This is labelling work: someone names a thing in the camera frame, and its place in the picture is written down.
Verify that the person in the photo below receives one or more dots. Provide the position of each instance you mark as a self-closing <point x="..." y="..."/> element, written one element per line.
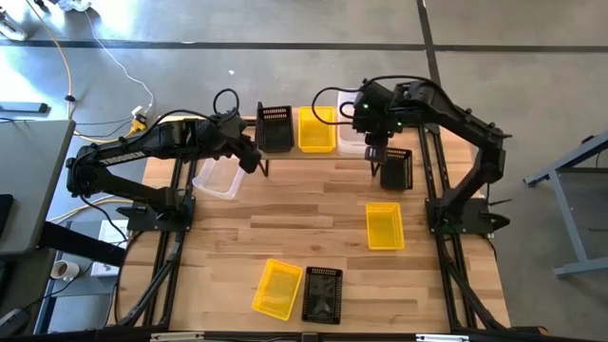
<point x="12" y="28"/>

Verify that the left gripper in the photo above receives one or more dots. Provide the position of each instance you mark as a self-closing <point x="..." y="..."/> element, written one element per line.
<point x="240" y="142"/>

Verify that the yellow plastic basket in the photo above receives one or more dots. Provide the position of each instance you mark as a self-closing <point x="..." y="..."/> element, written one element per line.
<point x="277" y="290"/>
<point x="385" y="228"/>
<point x="317" y="130"/>

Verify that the white mug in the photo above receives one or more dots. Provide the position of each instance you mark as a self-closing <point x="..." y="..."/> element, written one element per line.
<point x="66" y="271"/>

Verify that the white plug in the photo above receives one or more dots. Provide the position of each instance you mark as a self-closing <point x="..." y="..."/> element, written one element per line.
<point x="137" y="111"/>

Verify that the black plastic basket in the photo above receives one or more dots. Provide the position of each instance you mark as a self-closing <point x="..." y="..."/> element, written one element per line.
<point x="322" y="297"/>
<point x="396" y="173"/>
<point x="275" y="133"/>

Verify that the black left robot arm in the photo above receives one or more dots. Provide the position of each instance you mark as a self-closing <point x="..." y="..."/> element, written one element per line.
<point x="142" y="142"/>

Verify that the black flat bar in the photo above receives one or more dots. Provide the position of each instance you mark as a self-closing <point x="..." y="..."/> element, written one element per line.
<point x="24" y="108"/>

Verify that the grey desk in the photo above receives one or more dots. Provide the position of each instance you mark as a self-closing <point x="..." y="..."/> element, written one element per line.
<point x="33" y="180"/>

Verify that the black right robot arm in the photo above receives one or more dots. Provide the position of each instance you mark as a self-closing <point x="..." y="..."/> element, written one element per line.
<point x="456" y="114"/>

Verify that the small grey camera box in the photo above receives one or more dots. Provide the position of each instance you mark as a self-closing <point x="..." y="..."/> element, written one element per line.
<point x="309" y="338"/>

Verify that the blue-grey metal table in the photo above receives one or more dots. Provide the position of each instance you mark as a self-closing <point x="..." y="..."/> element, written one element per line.
<point x="582" y="269"/>

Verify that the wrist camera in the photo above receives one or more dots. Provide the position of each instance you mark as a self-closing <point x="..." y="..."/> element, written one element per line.
<point x="375" y="97"/>
<point x="224" y="124"/>

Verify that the black desk beam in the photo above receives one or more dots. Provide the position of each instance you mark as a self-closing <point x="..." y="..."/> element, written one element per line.
<point x="81" y="242"/>

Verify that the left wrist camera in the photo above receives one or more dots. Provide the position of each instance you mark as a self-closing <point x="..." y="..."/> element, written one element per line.
<point x="224" y="124"/>

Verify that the wooden shelf black legs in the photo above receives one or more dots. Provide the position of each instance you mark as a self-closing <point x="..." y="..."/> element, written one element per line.
<point x="316" y="155"/>

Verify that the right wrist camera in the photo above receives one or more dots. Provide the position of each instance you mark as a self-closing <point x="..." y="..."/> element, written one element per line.
<point x="375" y="97"/>

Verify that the grey computer mouse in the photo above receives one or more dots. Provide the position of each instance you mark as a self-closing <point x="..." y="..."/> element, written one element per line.
<point x="12" y="320"/>

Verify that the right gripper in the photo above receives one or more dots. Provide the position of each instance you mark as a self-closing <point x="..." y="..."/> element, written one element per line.
<point x="380" y="126"/>

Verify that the yellow power splitter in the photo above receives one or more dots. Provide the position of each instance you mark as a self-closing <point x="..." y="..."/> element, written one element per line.
<point x="138" y="126"/>

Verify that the black aluminium frame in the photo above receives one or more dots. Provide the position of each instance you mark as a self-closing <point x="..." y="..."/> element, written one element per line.
<point x="266" y="338"/>

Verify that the white plastic strip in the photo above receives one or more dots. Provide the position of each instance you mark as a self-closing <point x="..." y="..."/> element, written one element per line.
<point x="176" y="336"/>
<point x="442" y="337"/>

